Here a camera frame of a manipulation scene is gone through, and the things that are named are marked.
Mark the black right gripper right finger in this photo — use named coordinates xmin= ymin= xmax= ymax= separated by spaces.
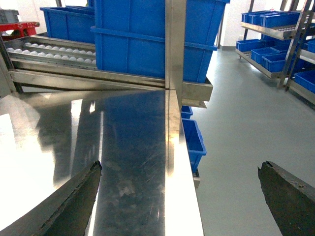
xmin=257 ymin=161 xmax=315 ymax=236

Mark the blue bin under table right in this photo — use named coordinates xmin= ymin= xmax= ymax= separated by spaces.
xmin=182 ymin=118 xmax=207 ymax=173

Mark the steel shelf with blue bins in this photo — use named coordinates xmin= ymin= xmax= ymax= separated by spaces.
xmin=236 ymin=0 xmax=315 ymax=103

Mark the large blue plastic crate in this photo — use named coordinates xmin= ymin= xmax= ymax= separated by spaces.
xmin=91 ymin=0 xmax=227 ymax=83

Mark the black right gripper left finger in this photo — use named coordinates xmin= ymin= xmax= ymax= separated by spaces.
xmin=0 ymin=161 xmax=102 ymax=236

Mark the stainless steel roller rack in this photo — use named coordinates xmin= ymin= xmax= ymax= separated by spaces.
xmin=0 ymin=0 xmax=214 ymax=109

